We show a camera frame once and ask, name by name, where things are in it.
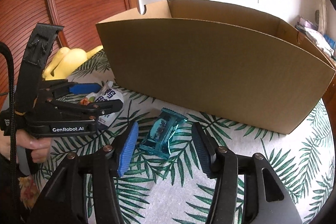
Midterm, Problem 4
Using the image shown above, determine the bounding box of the brown cardboard box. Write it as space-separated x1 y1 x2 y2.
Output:
95 0 336 135

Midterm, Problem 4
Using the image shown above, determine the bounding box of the wooden bed frame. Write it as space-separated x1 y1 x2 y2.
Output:
322 82 336 122

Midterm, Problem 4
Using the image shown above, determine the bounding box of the floral cloth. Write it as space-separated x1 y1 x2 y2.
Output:
17 172 40 210

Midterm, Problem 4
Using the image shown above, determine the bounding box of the yellow plush toy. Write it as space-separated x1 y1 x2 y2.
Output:
42 46 103 81

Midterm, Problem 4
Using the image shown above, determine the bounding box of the person's left hand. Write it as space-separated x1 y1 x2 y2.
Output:
0 131 52 164

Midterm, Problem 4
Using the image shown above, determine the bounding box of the white and purple snack packet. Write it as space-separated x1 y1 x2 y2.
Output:
79 81 124 131

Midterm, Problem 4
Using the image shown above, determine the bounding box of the black braided cable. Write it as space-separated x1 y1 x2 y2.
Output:
0 42 19 214

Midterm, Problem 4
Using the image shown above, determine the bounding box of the pile of folded cloths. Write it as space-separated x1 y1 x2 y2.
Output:
295 15 336 62

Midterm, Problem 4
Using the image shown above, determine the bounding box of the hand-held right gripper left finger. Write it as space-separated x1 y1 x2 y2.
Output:
28 121 139 224

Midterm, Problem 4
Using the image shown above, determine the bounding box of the leaf print blanket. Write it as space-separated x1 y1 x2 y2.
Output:
34 49 332 224

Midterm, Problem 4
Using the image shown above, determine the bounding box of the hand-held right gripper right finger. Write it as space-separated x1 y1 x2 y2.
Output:
191 122 303 224

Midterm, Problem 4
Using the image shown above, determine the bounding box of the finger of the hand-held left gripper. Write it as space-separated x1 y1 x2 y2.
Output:
41 79 102 98
50 99 123 121

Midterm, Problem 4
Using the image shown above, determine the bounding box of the teal snack packet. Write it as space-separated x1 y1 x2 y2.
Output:
139 108 187 160

